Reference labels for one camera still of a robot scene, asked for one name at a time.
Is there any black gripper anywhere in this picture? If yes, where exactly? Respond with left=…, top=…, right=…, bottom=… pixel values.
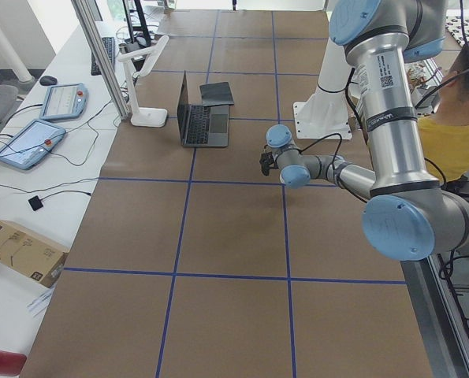
left=259, top=152, right=276, bottom=176

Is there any grey laptop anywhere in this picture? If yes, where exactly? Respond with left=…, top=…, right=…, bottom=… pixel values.
left=177, top=72, right=229, bottom=147

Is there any black mouse pad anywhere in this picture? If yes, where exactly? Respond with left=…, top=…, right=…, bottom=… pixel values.
left=199, top=81, right=234, bottom=106

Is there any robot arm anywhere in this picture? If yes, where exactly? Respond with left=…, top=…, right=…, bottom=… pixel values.
left=259, top=1, right=469, bottom=261

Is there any white desk lamp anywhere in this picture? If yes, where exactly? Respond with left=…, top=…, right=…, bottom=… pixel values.
left=117, top=35, right=170, bottom=128

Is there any black computer mouse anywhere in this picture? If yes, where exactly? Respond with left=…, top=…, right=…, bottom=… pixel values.
left=39, top=75, right=58, bottom=87

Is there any brown paper table cover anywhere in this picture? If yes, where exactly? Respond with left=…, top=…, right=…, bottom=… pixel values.
left=23, top=11, right=432, bottom=377

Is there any person in yellow shirt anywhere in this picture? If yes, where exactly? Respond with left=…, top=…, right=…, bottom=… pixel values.
left=418, top=42, right=469, bottom=182

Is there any black keyboard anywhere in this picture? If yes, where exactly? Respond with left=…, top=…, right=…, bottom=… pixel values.
left=90, top=36, right=117, bottom=76

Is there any blue teach pendant far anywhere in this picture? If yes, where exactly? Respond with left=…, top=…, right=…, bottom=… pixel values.
left=39, top=83, right=88, bottom=121

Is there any blue teach pendant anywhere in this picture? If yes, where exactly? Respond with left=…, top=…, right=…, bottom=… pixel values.
left=0, top=119, right=66, bottom=170
left=39, top=83, right=88, bottom=121

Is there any small black square device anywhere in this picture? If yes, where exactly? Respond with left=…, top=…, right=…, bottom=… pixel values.
left=28, top=195, right=44, bottom=211

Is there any blue teach pendant near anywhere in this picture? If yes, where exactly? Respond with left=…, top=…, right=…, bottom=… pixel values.
left=0, top=119, right=66, bottom=170

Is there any cardboard box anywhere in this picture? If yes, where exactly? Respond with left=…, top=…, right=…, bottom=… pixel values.
left=0, top=220, right=69, bottom=288

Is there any black camera cable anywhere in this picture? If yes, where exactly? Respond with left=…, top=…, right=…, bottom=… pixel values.
left=299, top=132, right=345, bottom=186

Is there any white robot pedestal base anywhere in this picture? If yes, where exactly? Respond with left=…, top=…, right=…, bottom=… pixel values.
left=293, top=40, right=352, bottom=140

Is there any aluminium frame post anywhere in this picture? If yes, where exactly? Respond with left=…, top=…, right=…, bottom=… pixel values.
left=71, top=0, right=129, bottom=120

